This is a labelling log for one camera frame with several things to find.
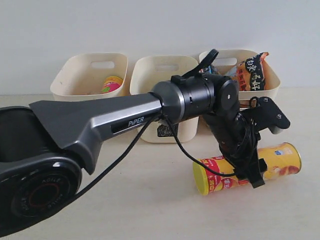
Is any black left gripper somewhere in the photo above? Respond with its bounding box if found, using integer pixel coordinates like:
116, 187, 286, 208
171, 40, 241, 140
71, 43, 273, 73
203, 96, 291, 189

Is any yellow Lays chips can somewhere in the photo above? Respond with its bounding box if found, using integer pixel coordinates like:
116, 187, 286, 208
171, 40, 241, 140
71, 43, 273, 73
192, 142, 302, 196

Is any orange noodle packet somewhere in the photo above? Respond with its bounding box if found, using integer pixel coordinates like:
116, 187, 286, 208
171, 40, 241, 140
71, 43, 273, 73
224, 52, 269, 92

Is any blue snack bag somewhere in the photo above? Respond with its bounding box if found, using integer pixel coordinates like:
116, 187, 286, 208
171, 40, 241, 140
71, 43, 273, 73
199, 64, 222, 75

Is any pink Lays chips can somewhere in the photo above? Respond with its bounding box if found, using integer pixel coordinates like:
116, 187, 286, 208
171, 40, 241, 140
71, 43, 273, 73
101, 76, 123, 94

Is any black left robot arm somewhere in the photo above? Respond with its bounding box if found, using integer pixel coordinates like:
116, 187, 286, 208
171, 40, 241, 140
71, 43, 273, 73
0, 73, 290, 237

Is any cream right plastic bin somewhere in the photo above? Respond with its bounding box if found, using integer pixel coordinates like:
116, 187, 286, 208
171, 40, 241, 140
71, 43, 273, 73
210, 49, 281, 110

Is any cream plastic bin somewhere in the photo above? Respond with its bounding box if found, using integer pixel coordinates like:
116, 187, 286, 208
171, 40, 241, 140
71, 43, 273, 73
50, 53, 128, 102
210, 49, 281, 110
129, 55, 199, 143

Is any cream middle plastic bin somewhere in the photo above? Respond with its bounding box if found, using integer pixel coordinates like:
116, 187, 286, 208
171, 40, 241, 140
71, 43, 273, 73
129, 55, 199, 143

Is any cream left plastic bin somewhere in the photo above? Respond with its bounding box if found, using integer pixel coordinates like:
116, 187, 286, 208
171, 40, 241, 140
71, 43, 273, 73
50, 53, 128, 102

